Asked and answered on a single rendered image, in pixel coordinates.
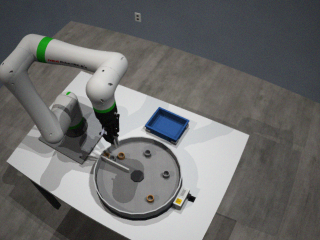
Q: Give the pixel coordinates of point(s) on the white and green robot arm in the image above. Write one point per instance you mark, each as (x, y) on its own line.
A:
(65, 117)

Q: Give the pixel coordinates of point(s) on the blue crate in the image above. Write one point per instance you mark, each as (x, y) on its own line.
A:
(167, 125)

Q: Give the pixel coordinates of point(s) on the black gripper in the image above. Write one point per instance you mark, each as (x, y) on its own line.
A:
(109, 131)

